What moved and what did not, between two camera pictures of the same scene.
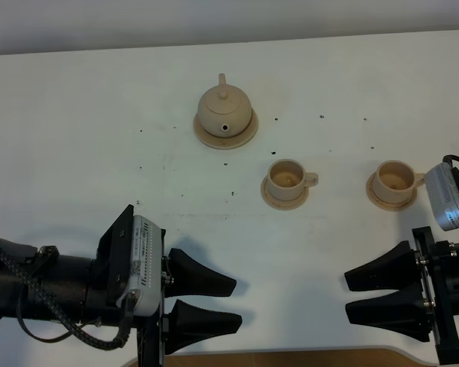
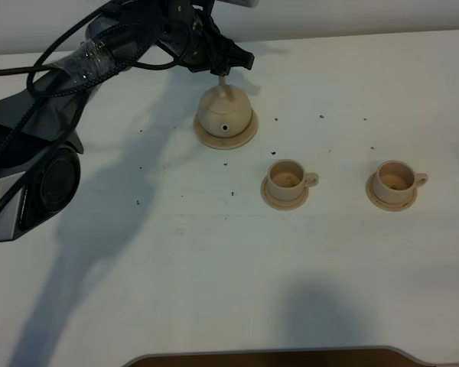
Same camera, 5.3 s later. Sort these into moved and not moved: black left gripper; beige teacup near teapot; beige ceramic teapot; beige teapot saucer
Moved: black left gripper
Not moved: beige teapot saucer; beige ceramic teapot; beige teacup near teapot
